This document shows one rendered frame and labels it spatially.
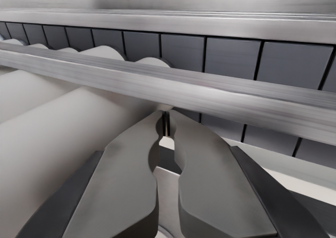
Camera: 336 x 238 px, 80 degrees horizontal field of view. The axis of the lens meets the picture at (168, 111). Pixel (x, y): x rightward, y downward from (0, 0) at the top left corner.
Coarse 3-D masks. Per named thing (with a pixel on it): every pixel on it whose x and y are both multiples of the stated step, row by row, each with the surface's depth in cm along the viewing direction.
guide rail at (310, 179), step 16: (160, 144) 17; (240, 144) 15; (256, 160) 14; (272, 160) 14; (288, 160) 14; (272, 176) 13; (288, 176) 13; (304, 176) 12; (320, 176) 12; (304, 192) 13; (320, 192) 12
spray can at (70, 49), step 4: (64, 48) 21; (68, 48) 21; (72, 48) 21; (76, 48) 21; (72, 52) 20; (76, 52) 21; (0, 68) 16; (4, 68) 16; (8, 68) 16; (12, 68) 16; (0, 72) 16; (4, 72) 16; (8, 72) 16
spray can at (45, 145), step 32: (160, 64) 16; (64, 96) 11; (96, 96) 11; (128, 96) 12; (0, 128) 8; (32, 128) 8; (64, 128) 9; (96, 128) 10; (0, 160) 7; (32, 160) 8; (64, 160) 9; (0, 192) 7; (32, 192) 7; (0, 224) 7
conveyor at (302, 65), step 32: (0, 32) 27; (32, 32) 24; (64, 32) 21; (96, 32) 19; (128, 32) 18; (160, 32) 20; (192, 64) 16; (224, 64) 15; (256, 64) 14; (288, 64) 13; (320, 64) 12; (224, 128) 17; (256, 128) 16; (320, 160) 15
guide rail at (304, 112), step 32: (0, 64) 14; (32, 64) 12; (64, 64) 10; (96, 64) 10; (128, 64) 10; (160, 96) 8; (192, 96) 8; (224, 96) 7; (256, 96) 6; (288, 96) 6; (320, 96) 6; (288, 128) 6; (320, 128) 6
